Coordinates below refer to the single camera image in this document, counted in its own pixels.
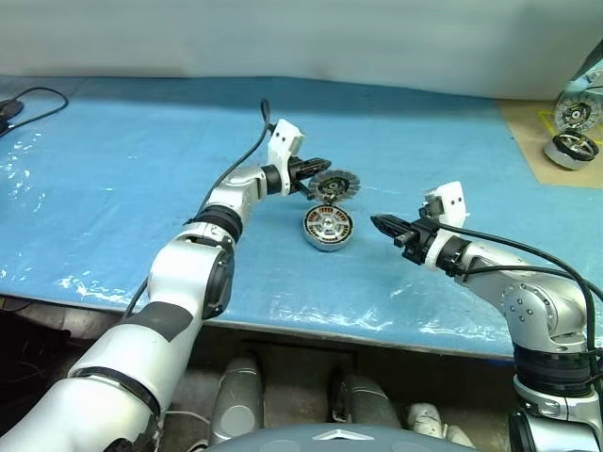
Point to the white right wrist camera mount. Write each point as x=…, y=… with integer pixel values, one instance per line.
x=452, y=202

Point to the spare finned round motor lid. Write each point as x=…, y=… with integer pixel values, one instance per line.
x=574, y=115

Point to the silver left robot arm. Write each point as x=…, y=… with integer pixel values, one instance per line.
x=188, y=278

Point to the light blue stand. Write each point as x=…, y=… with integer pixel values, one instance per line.
x=584, y=70

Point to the grey robot torso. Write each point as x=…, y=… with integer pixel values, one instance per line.
x=311, y=440

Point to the silver spoked rotor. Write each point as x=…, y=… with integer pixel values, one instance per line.
x=328, y=228

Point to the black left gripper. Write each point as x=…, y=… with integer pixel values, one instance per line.
x=298, y=172

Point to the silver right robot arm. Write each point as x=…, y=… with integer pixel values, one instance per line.
x=527, y=301

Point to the white shoe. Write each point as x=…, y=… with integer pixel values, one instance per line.
x=433, y=421

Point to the grey robot leg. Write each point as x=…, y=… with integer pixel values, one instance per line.
x=240, y=405
x=367, y=405

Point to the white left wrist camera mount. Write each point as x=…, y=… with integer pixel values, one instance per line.
x=282, y=141

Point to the spare silver motor housing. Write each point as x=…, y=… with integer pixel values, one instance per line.
x=570, y=153

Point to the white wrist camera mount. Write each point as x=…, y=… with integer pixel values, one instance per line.
x=282, y=141
x=452, y=202

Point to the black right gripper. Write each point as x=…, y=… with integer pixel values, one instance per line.
x=419, y=242

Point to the silver motor housing copper windings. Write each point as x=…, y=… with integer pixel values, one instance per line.
x=325, y=246

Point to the blue table mat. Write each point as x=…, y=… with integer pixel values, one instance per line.
x=118, y=179

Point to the brown cardboard sheet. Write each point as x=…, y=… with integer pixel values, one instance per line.
x=523, y=136

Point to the black oval device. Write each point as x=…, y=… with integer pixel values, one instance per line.
x=10, y=109

